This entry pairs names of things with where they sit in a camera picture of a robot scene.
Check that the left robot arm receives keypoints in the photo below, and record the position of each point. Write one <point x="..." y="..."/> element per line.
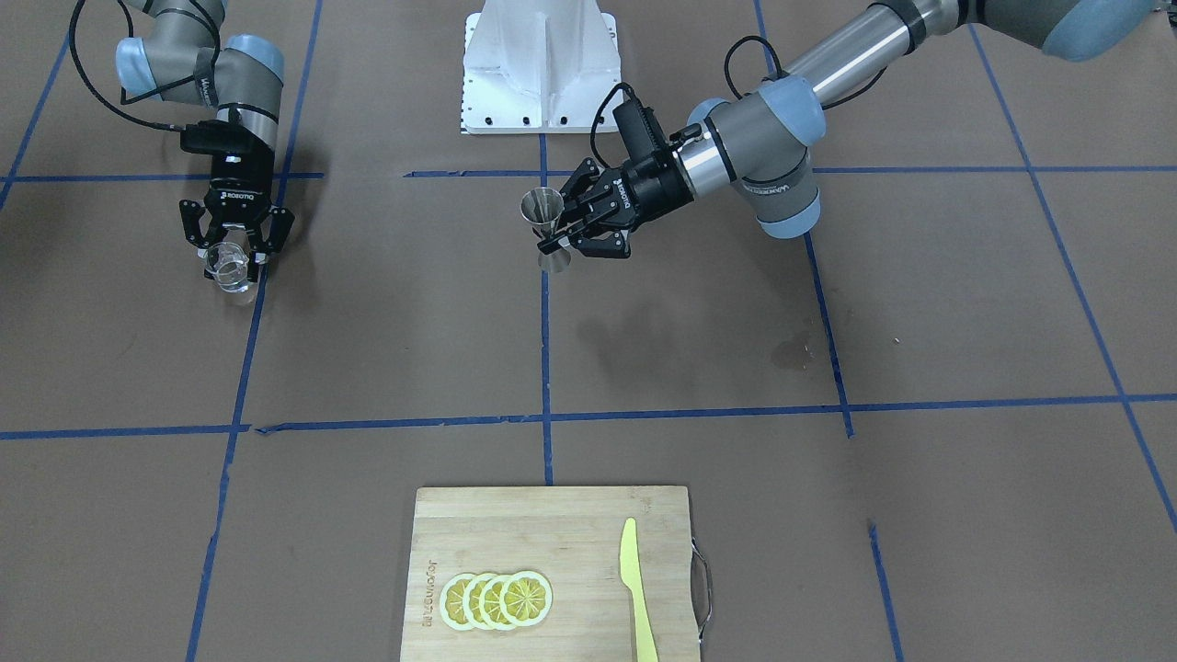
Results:
<point x="759" y="143"/>

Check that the clear glass cup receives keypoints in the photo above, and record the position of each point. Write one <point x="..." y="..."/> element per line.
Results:
<point x="230" y="267"/>

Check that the steel double jigger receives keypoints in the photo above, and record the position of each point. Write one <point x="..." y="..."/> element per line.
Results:
<point x="542" y="208"/>

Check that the lemon slice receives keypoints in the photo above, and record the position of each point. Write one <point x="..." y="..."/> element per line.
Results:
<point x="472" y="602"/>
<point x="453" y="603"/>
<point x="492" y="604"/>
<point x="526" y="598"/>

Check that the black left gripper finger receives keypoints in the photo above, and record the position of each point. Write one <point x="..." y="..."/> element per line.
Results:
<point x="589" y="241"/>
<point x="586" y="195"/>

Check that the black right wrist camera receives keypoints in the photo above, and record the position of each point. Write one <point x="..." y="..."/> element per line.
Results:
<point x="216" y="137"/>

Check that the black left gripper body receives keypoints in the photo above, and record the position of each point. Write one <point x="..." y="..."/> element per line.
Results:
<point x="655" y="187"/>

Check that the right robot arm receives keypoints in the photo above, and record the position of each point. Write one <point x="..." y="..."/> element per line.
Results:
<point x="185" y="59"/>

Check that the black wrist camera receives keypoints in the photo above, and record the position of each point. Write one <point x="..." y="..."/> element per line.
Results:
<point x="216" y="137"/>
<point x="641" y="133"/>

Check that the bamboo cutting board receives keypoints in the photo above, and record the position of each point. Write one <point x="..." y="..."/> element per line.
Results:
<point x="571" y="535"/>

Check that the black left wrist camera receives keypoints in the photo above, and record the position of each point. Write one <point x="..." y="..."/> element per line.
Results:
<point x="641" y="133"/>

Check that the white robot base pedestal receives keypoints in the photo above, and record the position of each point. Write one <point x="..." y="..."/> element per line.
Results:
<point x="539" y="67"/>

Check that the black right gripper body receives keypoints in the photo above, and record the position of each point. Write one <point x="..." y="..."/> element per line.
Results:
<point x="239" y="177"/>

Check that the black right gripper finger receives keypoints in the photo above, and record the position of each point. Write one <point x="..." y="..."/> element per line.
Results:
<point x="191" y="212"/>
<point x="267" y="232"/>

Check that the yellow plastic knife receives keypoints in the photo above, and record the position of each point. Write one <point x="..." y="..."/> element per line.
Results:
<point x="631" y="576"/>

